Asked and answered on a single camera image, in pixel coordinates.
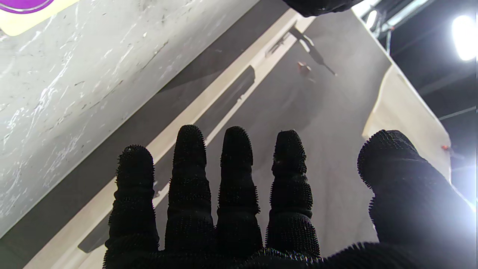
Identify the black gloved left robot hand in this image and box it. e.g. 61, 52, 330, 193
282, 0, 364, 18

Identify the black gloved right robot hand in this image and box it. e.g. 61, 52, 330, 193
103, 124, 478, 269

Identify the wooden shape puzzle board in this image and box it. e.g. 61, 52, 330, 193
0, 0, 81, 37

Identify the wooden cutting board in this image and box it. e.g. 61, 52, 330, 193
361, 64, 452, 183

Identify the long wooden shelf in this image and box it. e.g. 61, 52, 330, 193
22, 7, 318, 269

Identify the bright studio lamp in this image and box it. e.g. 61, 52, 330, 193
451, 15, 478, 62

